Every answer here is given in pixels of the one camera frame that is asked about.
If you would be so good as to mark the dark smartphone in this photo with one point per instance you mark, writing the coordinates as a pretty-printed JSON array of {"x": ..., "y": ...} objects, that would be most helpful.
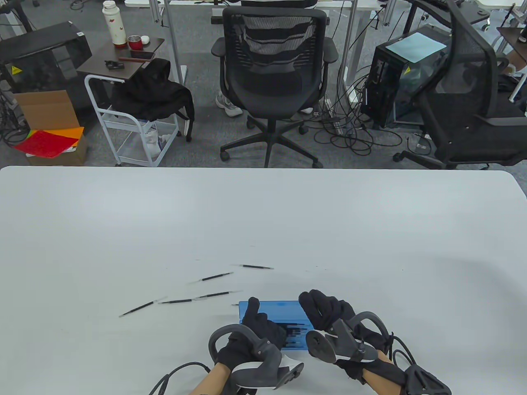
[{"x": 142, "y": 54}]

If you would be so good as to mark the blue translucent stationery box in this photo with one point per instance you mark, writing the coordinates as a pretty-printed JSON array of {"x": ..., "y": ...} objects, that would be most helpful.
[{"x": 284, "y": 308}]

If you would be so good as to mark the person's left forearm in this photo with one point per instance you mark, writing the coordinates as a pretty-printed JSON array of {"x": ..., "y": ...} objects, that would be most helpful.
[{"x": 212, "y": 380}]

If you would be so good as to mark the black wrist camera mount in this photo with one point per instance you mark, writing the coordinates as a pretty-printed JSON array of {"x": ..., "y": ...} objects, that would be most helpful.
[{"x": 424, "y": 382}]

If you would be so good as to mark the red pen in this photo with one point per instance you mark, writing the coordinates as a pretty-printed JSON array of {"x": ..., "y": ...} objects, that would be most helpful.
[{"x": 134, "y": 59}]

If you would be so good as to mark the black jacket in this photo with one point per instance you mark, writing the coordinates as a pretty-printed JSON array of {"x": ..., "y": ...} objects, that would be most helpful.
[{"x": 152, "y": 90}]

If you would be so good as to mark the white power strip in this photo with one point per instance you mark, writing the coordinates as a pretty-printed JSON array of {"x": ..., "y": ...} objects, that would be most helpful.
[{"x": 329, "y": 108}]

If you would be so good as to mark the white office desk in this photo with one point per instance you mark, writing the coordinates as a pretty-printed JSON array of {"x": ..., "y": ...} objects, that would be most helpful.
[{"x": 366, "y": 4}]

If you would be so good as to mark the person's right forearm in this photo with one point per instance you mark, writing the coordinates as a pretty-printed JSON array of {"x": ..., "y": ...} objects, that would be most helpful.
[{"x": 375, "y": 384}]

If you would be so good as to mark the red paper sheet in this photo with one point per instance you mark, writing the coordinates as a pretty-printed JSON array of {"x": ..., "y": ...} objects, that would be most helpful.
[{"x": 45, "y": 144}]

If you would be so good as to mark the bundle of black pen refills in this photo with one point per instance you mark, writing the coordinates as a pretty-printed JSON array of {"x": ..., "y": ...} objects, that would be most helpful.
[{"x": 294, "y": 333}]

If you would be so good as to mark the dark wooden side table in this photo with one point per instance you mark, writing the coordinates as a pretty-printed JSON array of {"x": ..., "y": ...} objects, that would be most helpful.
[{"x": 95, "y": 65}]

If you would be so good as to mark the black computer tower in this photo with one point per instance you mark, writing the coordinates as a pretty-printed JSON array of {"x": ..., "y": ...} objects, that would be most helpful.
[{"x": 381, "y": 82}]

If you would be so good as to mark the person's left hand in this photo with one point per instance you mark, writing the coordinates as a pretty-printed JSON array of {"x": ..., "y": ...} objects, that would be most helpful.
[{"x": 263, "y": 329}]

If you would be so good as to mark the red mug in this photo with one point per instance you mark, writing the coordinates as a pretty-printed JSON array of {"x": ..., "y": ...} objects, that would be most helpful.
[{"x": 134, "y": 44}]

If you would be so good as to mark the brown cardboard box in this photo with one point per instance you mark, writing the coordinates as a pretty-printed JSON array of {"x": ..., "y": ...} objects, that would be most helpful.
[{"x": 45, "y": 109}]

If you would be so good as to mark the white rolling cart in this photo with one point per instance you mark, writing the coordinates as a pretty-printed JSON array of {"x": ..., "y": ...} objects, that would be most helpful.
[{"x": 119, "y": 121}]

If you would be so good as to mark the black clip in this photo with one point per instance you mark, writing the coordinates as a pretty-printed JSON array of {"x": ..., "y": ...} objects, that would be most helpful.
[{"x": 113, "y": 64}]

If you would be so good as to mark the black desk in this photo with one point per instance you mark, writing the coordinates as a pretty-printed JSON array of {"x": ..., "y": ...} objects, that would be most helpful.
[{"x": 473, "y": 16}]

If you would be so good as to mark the white plastic bag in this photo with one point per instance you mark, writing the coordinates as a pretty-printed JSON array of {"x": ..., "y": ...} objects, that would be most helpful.
[{"x": 154, "y": 140}]

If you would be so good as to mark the black office chair with headrest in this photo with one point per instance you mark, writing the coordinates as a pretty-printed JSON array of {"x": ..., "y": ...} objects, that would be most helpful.
[{"x": 486, "y": 135}]

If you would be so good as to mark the brown desk with white leg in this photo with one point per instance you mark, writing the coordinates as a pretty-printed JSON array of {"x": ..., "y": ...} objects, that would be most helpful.
[{"x": 514, "y": 39}]

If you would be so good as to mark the orange paper sheet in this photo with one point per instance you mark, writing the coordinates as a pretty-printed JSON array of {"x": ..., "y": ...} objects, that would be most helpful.
[{"x": 76, "y": 131}]

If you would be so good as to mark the white thermos bottle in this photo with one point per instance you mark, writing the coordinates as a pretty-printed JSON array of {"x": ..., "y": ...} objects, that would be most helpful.
[{"x": 114, "y": 24}]

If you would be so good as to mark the person's right hand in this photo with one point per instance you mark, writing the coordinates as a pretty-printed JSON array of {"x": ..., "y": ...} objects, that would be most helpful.
[{"x": 329, "y": 308}]

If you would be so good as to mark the black grey tracking controller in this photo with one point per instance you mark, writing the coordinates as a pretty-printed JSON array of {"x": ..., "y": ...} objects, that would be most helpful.
[
  {"x": 257, "y": 372},
  {"x": 320, "y": 345}
]

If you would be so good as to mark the black mesh office chair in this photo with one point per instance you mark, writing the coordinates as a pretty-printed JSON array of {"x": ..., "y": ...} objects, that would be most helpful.
[{"x": 271, "y": 94}]

